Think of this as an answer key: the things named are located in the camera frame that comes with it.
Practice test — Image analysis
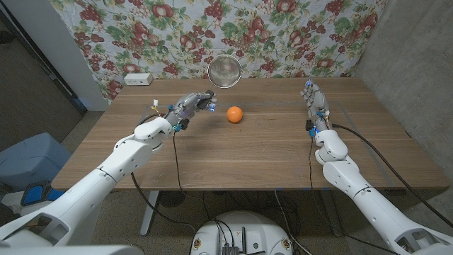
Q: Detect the thin black left wrist cable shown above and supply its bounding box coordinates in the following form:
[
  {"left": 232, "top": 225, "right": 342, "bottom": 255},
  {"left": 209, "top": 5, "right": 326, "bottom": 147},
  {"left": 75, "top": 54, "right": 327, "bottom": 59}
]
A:
[{"left": 172, "top": 131, "right": 213, "bottom": 220}]

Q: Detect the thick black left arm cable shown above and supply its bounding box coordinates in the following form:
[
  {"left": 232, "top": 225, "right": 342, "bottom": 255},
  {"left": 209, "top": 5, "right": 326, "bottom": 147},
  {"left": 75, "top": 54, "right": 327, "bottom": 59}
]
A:
[{"left": 130, "top": 113, "right": 197, "bottom": 233}]

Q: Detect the blue and black pad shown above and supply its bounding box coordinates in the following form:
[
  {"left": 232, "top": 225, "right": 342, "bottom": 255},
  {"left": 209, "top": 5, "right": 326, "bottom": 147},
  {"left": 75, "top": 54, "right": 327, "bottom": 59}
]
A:
[{"left": 20, "top": 180, "right": 67, "bottom": 207}]

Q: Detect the floral fruit print backdrop cloth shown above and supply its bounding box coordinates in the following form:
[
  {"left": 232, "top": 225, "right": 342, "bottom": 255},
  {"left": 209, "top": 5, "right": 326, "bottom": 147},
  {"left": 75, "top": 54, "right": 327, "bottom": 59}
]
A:
[{"left": 49, "top": 0, "right": 389, "bottom": 103}]

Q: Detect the white table leg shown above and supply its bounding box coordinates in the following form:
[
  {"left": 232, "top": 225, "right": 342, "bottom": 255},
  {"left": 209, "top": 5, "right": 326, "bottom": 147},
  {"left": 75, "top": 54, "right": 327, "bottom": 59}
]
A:
[{"left": 139, "top": 190, "right": 160, "bottom": 237}]

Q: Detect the black bag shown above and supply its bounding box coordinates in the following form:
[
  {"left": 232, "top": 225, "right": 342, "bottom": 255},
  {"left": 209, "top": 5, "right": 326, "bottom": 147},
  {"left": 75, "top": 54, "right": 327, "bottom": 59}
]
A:
[{"left": 0, "top": 203, "right": 15, "bottom": 227}]

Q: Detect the grey table leg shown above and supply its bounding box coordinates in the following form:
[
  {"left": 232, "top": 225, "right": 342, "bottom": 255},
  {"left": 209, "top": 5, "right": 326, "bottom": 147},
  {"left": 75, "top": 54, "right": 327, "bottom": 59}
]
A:
[{"left": 320, "top": 189, "right": 344, "bottom": 237}]

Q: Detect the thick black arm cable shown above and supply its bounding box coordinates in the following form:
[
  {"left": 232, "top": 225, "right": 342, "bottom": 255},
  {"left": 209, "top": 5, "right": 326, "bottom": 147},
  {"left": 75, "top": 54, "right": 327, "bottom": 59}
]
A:
[
  {"left": 331, "top": 123, "right": 453, "bottom": 228},
  {"left": 130, "top": 113, "right": 197, "bottom": 233}
]

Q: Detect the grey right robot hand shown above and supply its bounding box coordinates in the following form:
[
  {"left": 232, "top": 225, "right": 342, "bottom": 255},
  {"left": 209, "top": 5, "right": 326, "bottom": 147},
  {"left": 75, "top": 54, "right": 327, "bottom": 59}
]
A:
[{"left": 300, "top": 79, "right": 332, "bottom": 132}]

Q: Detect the orange fruit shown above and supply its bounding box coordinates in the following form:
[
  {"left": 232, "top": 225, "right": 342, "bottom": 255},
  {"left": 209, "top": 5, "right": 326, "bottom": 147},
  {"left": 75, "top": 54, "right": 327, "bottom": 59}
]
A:
[{"left": 226, "top": 106, "right": 244, "bottom": 124}]

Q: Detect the metal mesh sieve black handle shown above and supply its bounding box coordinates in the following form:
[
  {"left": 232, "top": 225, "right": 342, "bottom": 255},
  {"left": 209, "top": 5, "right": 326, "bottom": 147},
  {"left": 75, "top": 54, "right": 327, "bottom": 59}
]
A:
[{"left": 196, "top": 52, "right": 243, "bottom": 110}]

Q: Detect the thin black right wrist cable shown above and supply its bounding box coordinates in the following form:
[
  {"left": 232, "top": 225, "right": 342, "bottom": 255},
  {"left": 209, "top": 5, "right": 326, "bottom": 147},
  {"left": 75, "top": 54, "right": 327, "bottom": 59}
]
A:
[{"left": 308, "top": 137, "right": 403, "bottom": 255}]

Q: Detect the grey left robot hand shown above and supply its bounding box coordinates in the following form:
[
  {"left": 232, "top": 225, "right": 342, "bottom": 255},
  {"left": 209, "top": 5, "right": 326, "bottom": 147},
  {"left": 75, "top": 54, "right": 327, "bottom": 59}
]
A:
[{"left": 164, "top": 90, "right": 218, "bottom": 132}]

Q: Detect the white power strip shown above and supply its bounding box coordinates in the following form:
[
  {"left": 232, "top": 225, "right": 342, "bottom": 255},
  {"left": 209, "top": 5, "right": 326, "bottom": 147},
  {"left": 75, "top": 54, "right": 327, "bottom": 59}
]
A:
[{"left": 123, "top": 72, "right": 154, "bottom": 86}]

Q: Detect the white robot chest edge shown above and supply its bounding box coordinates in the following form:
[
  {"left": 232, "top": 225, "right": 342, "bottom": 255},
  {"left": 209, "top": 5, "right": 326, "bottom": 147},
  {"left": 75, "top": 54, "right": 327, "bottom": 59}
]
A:
[{"left": 0, "top": 244, "right": 145, "bottom": 255}]

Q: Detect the blue-grey plastic bin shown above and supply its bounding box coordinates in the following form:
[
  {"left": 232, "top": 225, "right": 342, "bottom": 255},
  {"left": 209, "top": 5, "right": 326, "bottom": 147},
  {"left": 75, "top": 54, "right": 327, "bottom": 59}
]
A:
[{"left": 0, "top": 132, "right": 73, "bottom": 194}]

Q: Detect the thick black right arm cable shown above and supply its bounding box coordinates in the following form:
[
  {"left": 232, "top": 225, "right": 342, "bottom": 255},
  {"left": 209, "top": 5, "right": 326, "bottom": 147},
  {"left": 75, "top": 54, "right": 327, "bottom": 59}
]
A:
[{"left": 331, "top": 123, "right": 453, "bottom": 228}]

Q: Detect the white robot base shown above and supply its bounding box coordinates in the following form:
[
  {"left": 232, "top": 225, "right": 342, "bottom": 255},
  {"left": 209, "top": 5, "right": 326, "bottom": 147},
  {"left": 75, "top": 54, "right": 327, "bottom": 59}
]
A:
[{"left": 190, "top": 210, "right": 294, "bottom": 255}]

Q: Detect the dark grey door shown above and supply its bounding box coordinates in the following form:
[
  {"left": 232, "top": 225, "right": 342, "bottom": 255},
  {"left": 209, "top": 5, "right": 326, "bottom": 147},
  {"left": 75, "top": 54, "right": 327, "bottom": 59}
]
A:
[{"left": 0, "top": 6, "right": 88, "bottom": 153}]

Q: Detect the round black fan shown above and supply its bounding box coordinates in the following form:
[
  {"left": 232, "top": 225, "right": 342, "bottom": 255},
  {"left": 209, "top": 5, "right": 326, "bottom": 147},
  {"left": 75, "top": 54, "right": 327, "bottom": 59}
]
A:
[{"left": 158, "top": 190, "right": 188, "bottom": 208}]

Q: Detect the small white wire connector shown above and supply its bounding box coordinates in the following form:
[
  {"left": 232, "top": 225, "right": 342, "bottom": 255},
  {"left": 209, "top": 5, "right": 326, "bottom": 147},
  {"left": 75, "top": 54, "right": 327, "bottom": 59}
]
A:
[{"left": 151, "top": 99, "right": 164, "bottom": 118}]

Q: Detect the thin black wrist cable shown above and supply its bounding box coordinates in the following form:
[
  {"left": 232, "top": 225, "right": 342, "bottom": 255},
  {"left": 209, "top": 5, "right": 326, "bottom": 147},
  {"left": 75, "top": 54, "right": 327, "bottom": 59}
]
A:
[
  {"left": 172, "top": 131, "right": 213, "bottom": 220},
  {"left": 308, "top": 137, "right": 403, "bottom": 255}
]

